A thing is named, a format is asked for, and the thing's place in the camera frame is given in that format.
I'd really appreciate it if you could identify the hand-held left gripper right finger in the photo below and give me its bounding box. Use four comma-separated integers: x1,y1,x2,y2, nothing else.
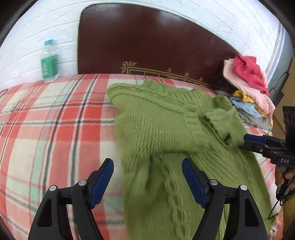
182,158,269,240

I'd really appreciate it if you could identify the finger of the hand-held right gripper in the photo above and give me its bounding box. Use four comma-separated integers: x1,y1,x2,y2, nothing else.
244,134,286,145
245,142,277,157

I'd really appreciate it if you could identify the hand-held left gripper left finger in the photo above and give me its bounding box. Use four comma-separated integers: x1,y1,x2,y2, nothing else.
28,158,114,240

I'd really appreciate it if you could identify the green knitted sweater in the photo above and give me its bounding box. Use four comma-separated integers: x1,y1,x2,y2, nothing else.
107,78,276,240

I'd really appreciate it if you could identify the pile of folded clothes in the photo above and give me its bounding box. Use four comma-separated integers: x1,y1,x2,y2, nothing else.
223,59,276,114

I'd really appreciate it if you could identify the person's right hand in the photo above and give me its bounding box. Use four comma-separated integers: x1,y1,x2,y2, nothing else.
275,167,295,187

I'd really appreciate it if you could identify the grey striped garment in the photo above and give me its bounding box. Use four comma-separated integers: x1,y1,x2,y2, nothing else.
235,108,273,134

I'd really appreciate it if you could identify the light blue garment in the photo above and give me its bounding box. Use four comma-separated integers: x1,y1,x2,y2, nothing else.
229,97,261,117

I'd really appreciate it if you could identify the yellow garment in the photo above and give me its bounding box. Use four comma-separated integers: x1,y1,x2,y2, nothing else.
232,90,268,117

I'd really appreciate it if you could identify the dark brown garment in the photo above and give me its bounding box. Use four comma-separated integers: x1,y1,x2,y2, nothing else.
212,74,238,93

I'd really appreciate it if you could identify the red plaid blanket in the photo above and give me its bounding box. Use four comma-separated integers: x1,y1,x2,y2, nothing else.
0,73,284,240

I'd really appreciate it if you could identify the red garment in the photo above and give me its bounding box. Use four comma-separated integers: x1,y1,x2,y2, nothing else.
233,54,270,96

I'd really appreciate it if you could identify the clear plastic water bottle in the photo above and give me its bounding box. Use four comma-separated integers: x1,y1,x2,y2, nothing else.
40,39,60,83

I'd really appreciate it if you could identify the dark brown wooden headboard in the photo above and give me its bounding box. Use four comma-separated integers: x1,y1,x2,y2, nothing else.
77,3,240,90

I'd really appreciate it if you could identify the thin black gripper cord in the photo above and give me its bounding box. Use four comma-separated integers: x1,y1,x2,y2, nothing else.
268,185,292,220

